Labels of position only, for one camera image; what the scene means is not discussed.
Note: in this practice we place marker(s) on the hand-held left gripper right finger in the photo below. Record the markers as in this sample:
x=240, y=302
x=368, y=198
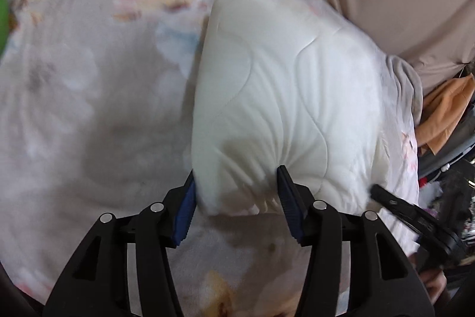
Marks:
x=288, y=202

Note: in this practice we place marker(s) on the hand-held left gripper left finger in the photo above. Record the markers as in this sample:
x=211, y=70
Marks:
x=187, y=213

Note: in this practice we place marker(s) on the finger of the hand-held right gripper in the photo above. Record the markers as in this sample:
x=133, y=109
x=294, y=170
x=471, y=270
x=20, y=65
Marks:
x=393, y=201

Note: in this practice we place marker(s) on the person's right hand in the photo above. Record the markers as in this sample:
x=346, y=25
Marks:
x=436, y=285

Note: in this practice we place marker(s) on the dark clutter pile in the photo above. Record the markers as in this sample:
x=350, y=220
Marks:
x=452, y=187

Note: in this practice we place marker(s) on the orange cloth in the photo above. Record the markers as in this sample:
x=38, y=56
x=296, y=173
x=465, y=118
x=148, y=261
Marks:
x=445, y=109

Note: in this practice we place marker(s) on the floral printed blanket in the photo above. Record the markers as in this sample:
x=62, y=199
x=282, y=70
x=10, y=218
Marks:
x=81, y=98

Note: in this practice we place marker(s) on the green object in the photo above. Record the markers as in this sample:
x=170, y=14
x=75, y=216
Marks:
x=3, y=23

